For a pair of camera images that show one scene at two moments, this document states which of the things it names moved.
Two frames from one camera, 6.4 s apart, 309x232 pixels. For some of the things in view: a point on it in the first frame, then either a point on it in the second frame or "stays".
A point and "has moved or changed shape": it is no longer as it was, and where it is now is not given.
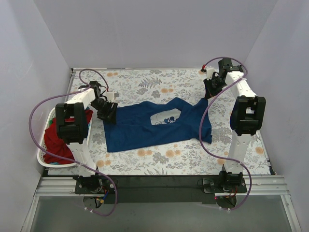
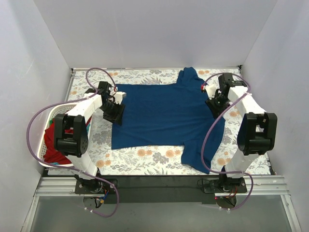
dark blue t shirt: x=151 y=123 has moved or changed shape
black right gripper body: x=210 y=85 to x=215 y=106
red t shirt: x=53 y=144 stays
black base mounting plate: x=162 y=190 stays
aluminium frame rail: x=65 y=186 stays
